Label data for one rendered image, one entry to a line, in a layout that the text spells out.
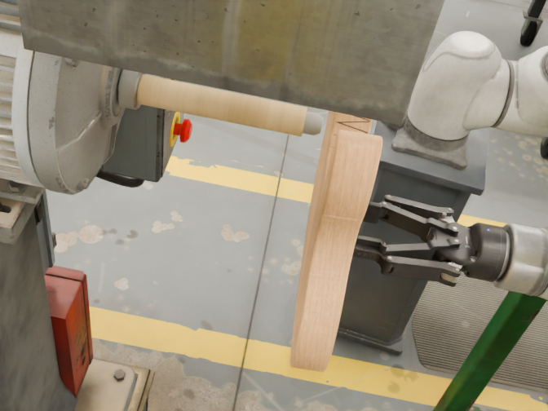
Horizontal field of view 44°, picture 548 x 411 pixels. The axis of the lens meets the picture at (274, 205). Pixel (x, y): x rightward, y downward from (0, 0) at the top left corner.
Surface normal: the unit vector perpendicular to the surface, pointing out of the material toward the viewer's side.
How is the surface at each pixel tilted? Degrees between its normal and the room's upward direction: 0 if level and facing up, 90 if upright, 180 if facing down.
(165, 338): 0
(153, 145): 90
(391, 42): 90
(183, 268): 0
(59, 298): 0
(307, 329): 76
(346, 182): 84
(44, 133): 81
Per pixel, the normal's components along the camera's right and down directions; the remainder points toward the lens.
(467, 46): 0.04, -0.71
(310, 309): -0.07, 0.32
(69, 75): 0.85, 0.25
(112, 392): 0.27, -0.66
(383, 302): -0.27, 0.66
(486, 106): 0.00, 0.64
